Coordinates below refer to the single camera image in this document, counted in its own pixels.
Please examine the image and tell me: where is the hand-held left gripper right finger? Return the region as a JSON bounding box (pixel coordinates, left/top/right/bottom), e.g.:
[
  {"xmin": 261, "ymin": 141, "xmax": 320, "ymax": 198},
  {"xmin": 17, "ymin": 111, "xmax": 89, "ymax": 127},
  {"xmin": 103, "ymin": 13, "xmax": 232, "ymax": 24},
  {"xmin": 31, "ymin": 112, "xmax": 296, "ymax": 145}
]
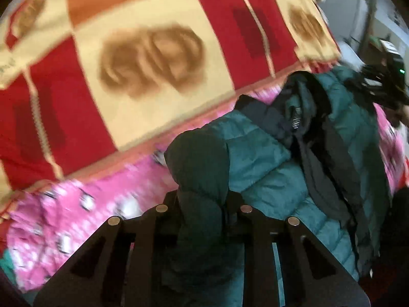
[{"xmin": 224, "ymin": 192, "xmax": 372, "ymax": 307}]

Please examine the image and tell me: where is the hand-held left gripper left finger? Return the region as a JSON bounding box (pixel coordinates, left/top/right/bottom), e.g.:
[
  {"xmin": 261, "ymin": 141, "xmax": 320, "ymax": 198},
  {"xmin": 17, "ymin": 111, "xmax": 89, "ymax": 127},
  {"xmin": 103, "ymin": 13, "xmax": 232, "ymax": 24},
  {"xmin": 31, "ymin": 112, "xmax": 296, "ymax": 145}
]
[{"xmin": 33, "ymin": 191, "xmax": 180, "ymax": 307}]

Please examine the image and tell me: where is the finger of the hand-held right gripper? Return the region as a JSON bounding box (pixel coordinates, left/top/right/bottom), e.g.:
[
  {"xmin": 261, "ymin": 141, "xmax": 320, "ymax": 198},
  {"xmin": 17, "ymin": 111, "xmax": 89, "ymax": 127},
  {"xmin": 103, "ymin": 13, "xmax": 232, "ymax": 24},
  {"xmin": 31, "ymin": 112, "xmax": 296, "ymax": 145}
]
[{"xmin": 346, "ymin": 64, "xmax": 385, "ymax": 98}]

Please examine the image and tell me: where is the teal puffer jacket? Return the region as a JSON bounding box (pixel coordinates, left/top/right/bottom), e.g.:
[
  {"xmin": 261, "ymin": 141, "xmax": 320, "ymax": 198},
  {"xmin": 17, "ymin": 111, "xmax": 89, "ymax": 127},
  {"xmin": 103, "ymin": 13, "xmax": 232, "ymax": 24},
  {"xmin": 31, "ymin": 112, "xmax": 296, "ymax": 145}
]
[{"xmin": 161, "ymin": 65, "xmax": 394, "ymax": 307}]

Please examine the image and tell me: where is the pink penguin blanket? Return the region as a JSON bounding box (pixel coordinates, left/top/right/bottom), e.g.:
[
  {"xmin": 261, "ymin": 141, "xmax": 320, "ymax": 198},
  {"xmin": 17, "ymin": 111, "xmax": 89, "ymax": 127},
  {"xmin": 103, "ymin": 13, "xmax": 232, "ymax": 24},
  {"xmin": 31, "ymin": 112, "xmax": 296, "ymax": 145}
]
[{"xmin": 6, "ymin": 83, "xmax": 409, "ymax": 295}]

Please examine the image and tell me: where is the red yellow rose blanket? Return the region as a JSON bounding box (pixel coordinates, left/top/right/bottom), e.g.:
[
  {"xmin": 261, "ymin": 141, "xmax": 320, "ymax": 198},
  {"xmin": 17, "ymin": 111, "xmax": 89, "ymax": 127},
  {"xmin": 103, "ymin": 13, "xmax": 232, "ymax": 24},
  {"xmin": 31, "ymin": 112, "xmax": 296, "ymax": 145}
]
[{"xmin": 0, "ymin": 0, "xmax": 341, "ymax": 212}]

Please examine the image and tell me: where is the green cloth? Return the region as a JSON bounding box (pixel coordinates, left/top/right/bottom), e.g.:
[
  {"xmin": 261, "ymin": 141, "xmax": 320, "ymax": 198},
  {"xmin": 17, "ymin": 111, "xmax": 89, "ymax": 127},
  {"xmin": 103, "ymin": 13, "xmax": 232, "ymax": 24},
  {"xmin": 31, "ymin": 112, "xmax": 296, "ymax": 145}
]
[{"xmin": 0, "ymin": 249, "xmax": 17, "ymax": 277}]

